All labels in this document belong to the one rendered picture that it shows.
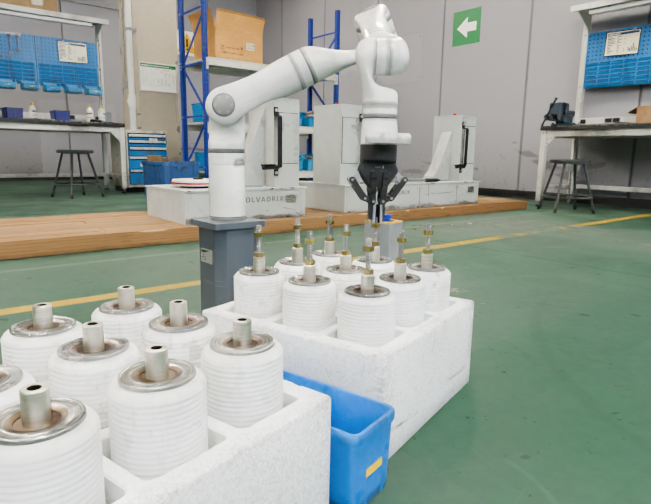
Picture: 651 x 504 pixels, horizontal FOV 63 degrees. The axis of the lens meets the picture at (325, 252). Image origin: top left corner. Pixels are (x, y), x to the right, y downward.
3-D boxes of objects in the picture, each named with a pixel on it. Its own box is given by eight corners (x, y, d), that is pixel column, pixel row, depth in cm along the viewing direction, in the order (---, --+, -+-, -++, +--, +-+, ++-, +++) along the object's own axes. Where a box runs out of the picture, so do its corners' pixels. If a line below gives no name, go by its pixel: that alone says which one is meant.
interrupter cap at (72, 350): (44, 353, 60) (43, 347, 60) (106, 335, 66) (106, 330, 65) (79, 370, 55) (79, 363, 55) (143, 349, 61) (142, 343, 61)
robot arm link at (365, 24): (392, 15, 110) (405, 54, 114) (385, -3, 132) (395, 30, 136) (351, 32, 112) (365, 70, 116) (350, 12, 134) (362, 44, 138)
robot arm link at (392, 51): (412, 42, 100) (405, 29, 112) (365, 42, 101) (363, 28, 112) (408, 80, 104) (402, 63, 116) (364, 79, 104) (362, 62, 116)
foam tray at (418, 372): (203, 399, 103) (201, 310, 100) (319, 343, 135) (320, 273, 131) (380, 468, 81) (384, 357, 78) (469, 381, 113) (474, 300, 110)
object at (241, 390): (188, 486, 65) (183, 346, 62) (244, 452, 73) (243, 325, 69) (243, 518, 59) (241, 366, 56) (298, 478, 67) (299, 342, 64)
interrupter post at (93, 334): (78, 351, 60) (76, 324, 60) (98, 346, 62) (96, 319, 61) (89, 357, 59) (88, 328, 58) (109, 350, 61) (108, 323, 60)
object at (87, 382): (43, 496, 63) (30, 351, 59) (117, 460, 70) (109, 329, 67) (86, 531, 57) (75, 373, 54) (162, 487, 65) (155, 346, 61)
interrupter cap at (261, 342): (196, 347, 62) (196, 342, 62) (243, 331, 68) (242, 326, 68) (241, 363, 58) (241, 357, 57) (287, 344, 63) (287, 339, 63)
